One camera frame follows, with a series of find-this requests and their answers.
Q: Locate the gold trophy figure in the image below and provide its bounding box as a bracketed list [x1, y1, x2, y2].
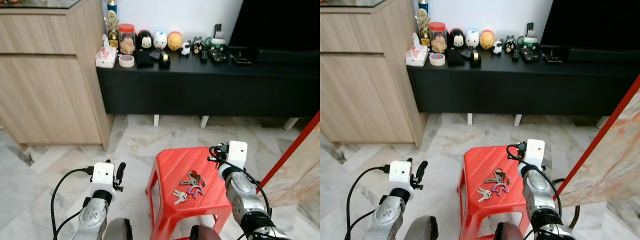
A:
[104, 10, 121, 49]
[415, 9, 432, 47]

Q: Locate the dark left robot leg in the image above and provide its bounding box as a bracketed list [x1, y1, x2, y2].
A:
[103, 217, 134, 240]
[404, 215, 434, 240]

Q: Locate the white round figurine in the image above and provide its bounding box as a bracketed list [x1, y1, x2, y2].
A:
[465, 28, 481, 50]
[153, 30, 168, 51]

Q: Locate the red plastic stool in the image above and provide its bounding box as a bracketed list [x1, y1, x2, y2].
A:
[145, 146, 234, 240]
[456, 145, 534, 240]

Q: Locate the black flat television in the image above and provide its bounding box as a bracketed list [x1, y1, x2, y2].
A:
[540, 0, 640, 62]
[227, 0, 321, 64]

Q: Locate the pink white tissue pack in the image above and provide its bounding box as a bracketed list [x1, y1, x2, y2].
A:
[405, 32, 430, 67]
[95, 34, 119, 68]

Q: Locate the black keypad device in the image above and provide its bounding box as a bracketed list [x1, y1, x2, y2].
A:
[209, 49, 231, 65]
[520, 48, 542, 63]

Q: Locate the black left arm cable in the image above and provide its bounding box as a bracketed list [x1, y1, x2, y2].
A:
[345, 165, 392, 240]
[50, 167, 96, 240]

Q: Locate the dark right robot leg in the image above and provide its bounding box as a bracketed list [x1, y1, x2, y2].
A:
[189, 225, 222, 240]
[492, 222, 524, 240]

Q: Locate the black tray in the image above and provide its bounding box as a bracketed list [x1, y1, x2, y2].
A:
[541, 45, 572, 64]
[230, 46, 261, 65]

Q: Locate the black low tv console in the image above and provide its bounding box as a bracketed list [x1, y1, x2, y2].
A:
[407, 46, 640, 129]
[96, 47, 321, 131]

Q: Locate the snack jar with red lid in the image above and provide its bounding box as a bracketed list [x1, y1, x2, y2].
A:
[118, 23, 137, 55]
[429, 22, 448, 54]

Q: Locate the marble board with red edge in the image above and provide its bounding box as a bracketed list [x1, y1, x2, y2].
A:
[556, 74, 640, 208]

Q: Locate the dark robot leg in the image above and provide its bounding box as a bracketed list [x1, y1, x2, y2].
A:
[404, 215, 434, 240]
[492, 222, 524, 240]
[189, 225, 222, 240]
[103, 217, 134, 240]

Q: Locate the key bunch with coloured covers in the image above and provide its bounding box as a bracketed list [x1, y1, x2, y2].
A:
[483, 168, 511, 195]
[179, 170, 207, 199]

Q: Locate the yellow round figurine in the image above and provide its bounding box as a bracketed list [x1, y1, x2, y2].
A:
[479, 29, 496, 50]
[167, 31, 183, 52]

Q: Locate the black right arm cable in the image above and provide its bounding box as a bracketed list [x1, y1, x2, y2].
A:
[208, 144, 273, 221]
[506, 142, 563, 221]

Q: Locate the light wooden drawer cabinet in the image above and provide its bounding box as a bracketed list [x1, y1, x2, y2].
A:
[0, 0, 115, 151]
[320, 0, 428, 149]

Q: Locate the black eared round figurine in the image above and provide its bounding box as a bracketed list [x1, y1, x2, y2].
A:
[136, 30, 154, 51]
[447, 28, 465, 50]

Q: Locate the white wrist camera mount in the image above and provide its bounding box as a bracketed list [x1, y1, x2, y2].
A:
[517, 139, 546, 174]
[217, 141, 249, 176]
[388, 159, 415, 201]
[90, 161, 117, 203]

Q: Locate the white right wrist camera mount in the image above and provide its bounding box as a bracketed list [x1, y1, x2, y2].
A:
[217, 141, 249, 176]
[517, 139, 546, 174]

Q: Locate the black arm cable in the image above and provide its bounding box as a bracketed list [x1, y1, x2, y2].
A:
[208, 144, 273, 221]
[50, 167, 96, 240]
[345, 165, 392, 240]
[506, 142, 563, 221]

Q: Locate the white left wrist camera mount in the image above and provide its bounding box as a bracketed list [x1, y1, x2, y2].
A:
[388, 159, 415, 201]
[90, 161, 117, 203]

